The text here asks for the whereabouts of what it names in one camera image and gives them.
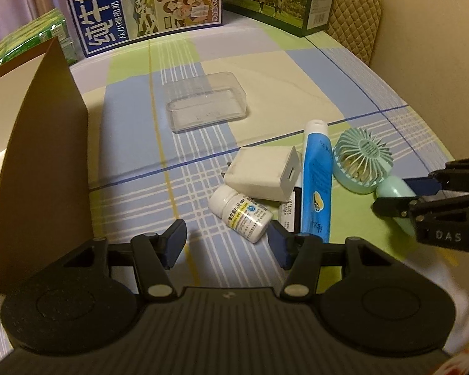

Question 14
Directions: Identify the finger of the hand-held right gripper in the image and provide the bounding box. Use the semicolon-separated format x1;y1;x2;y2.
404;156;469;197
372;192;469;219

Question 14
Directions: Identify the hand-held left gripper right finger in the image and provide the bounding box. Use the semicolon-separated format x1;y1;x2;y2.
269;221;405;301

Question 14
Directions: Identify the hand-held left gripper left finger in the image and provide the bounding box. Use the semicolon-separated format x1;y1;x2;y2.
51;219;187;301

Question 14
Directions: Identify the white pill bottle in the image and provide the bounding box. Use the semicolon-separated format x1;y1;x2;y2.
208;185;274;244

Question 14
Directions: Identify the mint handheld fan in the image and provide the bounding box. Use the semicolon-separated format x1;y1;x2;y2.
332;129;420;237

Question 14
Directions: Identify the blue tube with white cap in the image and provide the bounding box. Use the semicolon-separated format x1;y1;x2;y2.
300;120;333;243

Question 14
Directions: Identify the white charger plug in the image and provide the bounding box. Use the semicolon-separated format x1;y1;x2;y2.
223;146;302;201

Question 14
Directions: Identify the clear plastic case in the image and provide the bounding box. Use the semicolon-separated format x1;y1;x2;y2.
166;71;248;133

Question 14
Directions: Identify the brown cardboard box flap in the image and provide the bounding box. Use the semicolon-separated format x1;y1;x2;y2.
0;37;93;294

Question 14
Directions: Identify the plaid tablecloth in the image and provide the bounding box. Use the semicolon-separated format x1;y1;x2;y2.
0;19;469;360

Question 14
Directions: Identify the red and white printed packet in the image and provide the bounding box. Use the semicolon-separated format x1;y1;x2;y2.
441;347;469;375

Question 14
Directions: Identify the chair with quilted beige cover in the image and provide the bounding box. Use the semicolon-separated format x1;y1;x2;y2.
324;0;386;67

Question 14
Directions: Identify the blue milk carton case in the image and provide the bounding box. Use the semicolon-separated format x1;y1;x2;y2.
60;0;224;58

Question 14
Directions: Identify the green cow print carton case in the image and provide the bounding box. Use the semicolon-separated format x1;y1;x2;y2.
222;0;339;39

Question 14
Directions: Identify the green shrink-wrapped drink pack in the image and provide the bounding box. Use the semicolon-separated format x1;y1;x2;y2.
0;8;78;78

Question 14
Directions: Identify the pink patterned curtain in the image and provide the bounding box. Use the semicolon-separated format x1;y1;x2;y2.
0;0;69;53

